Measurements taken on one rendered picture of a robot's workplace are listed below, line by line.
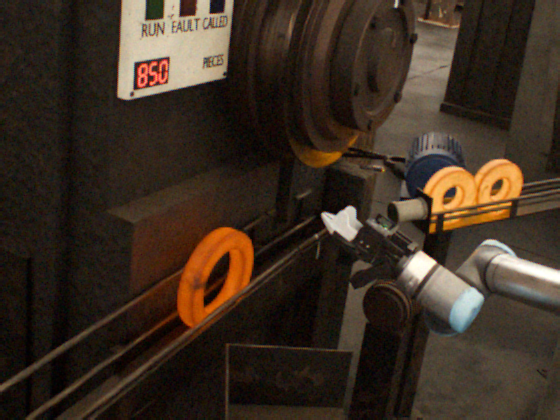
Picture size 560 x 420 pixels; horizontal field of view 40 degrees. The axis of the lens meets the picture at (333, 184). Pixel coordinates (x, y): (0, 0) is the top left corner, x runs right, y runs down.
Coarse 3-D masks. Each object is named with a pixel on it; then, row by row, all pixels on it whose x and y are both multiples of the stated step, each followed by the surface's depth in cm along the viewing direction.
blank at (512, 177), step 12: (492, 168) 201; (504, 168) 203; (516, 168) 205; (480, 180) 201; (492, 180) 203; (504, 180) 208; (516, 180) 207; (480, 192) 202; (504, 192) 208; (516, 192) 209; (504, 204) 208
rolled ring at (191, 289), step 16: (208, 240) 128; (224, 240) 129; (240, 240) 134; (192, 256) 127; (208, 256) 126; (240, 256) 137; (192, 272) 126; (208, 272) 127; (240, 272) 139; (192, 288) 125; (224, 288) 140; (240, 288) 139; (192, 304) 126; (192, 320) 128
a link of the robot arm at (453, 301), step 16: (432, 272) 151; (448, 272) 153; (416, 288) 151; (432, 288) 150; (448, 288) 149; (464, 288) 150; (432, 304) 150; (448, 304) 149; (464, 304) 148; (480, 304) 150; (448, 320) 150; (464, 320) 148
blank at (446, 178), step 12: (444, 168) 197; (456, 168) 197; (432, 180) 195; (444, 180) 195; (456, 180) 197; (468, 180) 198; (432, 192) 194; (444, 192) 196; (468, 192) 200; (444, 204) 202; (456, 204) 201; (468, 204) 202; (444, 216) 200
